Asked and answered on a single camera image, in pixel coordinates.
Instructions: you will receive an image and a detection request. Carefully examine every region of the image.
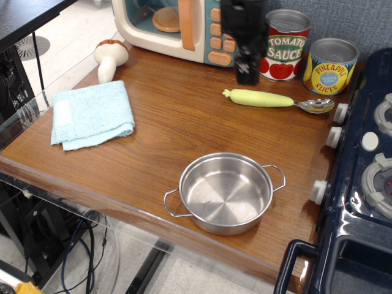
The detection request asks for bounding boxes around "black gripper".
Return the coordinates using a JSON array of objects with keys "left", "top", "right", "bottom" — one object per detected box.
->
[{"left": 220, "top": 0, "right": 269, "bottom": 85}]

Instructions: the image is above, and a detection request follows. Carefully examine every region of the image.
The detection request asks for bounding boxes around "blue cable under table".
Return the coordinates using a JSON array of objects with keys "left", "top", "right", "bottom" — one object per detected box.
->
[{"left": 60, "top": 211, "right": 96, "bottom": 294}]

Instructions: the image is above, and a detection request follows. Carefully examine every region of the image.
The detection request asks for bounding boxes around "tomato sauce can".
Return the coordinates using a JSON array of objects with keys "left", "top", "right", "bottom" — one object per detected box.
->
[{"left": 260, "top": 9, "right": 311, "bottom": 81}]

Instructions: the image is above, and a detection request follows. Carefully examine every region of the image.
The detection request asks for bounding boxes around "white stove knob top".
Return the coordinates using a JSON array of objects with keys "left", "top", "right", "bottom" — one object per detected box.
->
[{"left": 333, "top": 103, "right": 349, "bottom": 125}]

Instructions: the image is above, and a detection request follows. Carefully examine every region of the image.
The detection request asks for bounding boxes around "white stove knob bottom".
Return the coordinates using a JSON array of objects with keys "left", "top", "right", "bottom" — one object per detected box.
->
[{"left": 310, "top": 180, "right": 328, "bottom": 205}]

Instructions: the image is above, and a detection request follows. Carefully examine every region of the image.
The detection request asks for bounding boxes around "toy microwave oven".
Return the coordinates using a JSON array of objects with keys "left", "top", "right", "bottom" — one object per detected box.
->
[{"left": 112, "top": 1, "right": 240, "bottom": 67}]

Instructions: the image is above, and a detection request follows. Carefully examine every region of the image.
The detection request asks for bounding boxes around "black computer case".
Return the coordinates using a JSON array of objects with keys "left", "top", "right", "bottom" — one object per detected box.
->
[{"left": 1, "top": 45, "right": 37, "bottom": 126}]

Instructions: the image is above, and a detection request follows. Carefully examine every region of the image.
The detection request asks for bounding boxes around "yellow sponge corner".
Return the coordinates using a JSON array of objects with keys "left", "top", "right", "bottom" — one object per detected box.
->
[{"left": 15, "top": 282, "right": 42, "bottom": 294}]

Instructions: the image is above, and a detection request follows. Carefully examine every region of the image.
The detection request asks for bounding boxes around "pineapple slices can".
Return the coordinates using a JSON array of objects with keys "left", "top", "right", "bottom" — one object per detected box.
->
[{"left": 303, "top": 38, "right": 360, "bottom": 96}]

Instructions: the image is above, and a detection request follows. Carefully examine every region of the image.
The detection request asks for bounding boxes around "toy mushroom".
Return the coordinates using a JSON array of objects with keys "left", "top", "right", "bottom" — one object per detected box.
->
[{"left": 94, "top": 39, "right": 129, "bottom": 84}]

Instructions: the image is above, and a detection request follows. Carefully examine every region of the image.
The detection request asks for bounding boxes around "dark blue toy stove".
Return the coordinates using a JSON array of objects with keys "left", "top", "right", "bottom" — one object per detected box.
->
[{"left": 274, "top": 48, "right": 391, "bottom": 293}]

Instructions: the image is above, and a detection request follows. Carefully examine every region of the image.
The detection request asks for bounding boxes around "white stove knob middle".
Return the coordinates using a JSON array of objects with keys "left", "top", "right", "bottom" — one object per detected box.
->
[{"left": 326, "top": 127, "right": 342, "bottom": 149}]

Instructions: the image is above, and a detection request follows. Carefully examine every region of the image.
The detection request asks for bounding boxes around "spoon with yellow-green handle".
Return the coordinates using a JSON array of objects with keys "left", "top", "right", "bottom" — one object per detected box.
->
[{"left": 222, "top": 89, "right": 335, "bottom": 114}]

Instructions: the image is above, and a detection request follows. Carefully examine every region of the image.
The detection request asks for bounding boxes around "white stove knob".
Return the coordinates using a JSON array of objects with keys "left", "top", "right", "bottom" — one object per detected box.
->
[
  {"left": 310, "top": 180, "right": 328, "bottom": 205},
  {"left": 326, "top": 127, "right": 342, "bottom": 149},
  {"left": 333, "top": 103, "right": 349, "bottom": 125}
]

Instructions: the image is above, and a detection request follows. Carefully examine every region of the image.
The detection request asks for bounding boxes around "stainless steel pot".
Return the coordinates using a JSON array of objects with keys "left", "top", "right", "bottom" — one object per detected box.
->
[{"left": 175, "top": 152, "right": 287, "bottom": 236}]

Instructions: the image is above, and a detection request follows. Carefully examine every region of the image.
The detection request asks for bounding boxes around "light blue folded towel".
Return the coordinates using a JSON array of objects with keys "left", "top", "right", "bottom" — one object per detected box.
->
[{"left": 51, "top": 81, "right": 135, "bottom": 151}]

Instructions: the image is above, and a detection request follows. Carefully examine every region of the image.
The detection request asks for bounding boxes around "black cable under table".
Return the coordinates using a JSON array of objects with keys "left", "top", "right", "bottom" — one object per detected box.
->
[{"left": 55, "top": 214, "right": 108, "bottom": 294}]

